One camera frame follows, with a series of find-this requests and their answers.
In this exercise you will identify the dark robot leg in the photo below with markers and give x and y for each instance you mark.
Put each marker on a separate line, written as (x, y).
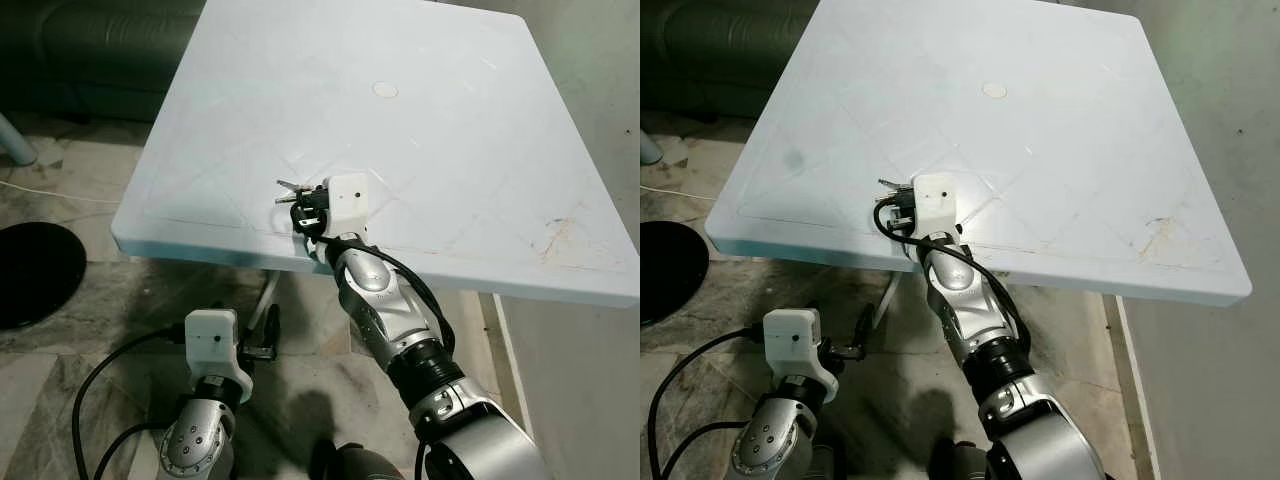
(960, 465)
(365, 465)

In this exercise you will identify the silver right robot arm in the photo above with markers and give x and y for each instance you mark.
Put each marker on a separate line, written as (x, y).
(965, 290)
(385, 300)

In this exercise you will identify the white plastic table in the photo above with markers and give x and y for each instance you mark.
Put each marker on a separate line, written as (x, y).
(400, 150)
(1000, 150)

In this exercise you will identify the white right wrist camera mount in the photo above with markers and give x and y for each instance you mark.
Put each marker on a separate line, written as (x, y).
(348, 200)
(935, 200)

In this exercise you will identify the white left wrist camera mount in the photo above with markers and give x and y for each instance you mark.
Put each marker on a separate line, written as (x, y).
(792, 345)
(212, 345)

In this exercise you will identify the white metal table leg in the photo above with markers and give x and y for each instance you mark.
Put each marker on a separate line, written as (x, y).
(270, 285)
(893, 285)

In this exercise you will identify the pale blue pole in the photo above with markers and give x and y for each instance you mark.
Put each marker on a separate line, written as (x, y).
(12, 145)
(648, 150)

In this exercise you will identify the round white table cap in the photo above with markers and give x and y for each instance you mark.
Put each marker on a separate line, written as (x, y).
(385, 90)
(994, 90)

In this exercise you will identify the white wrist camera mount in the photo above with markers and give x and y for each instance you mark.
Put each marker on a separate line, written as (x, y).
(792, 345)
(348, 200)
(935, 200)
(212, 345)

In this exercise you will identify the black round floor object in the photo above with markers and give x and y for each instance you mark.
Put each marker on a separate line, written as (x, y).
(665, 270)
(30, 275)

